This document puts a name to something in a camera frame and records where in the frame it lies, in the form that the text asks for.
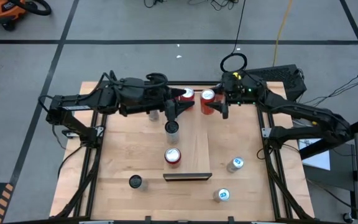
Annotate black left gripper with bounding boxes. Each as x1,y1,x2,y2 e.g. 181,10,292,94
118,77,195,123

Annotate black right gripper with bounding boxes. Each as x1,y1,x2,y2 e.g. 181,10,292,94
211,72,265,119

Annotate light wooden tray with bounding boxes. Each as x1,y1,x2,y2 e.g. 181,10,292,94
162,88,213,182

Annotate silver blue Red Bull can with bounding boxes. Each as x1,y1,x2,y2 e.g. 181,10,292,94
226,156,246,174
212,187,231,203

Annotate white paper sheet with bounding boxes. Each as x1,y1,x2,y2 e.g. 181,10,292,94
298,136,331,171

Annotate black stand beam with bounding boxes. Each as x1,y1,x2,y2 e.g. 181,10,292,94
299,118,358,160

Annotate orange shop vacuum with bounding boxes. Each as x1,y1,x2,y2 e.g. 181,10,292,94
0,0,27,32

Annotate yellow cable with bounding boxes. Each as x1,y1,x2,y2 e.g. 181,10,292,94
272,0,293,68

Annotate black vacuum hose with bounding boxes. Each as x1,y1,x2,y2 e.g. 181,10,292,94
9,0,52,16

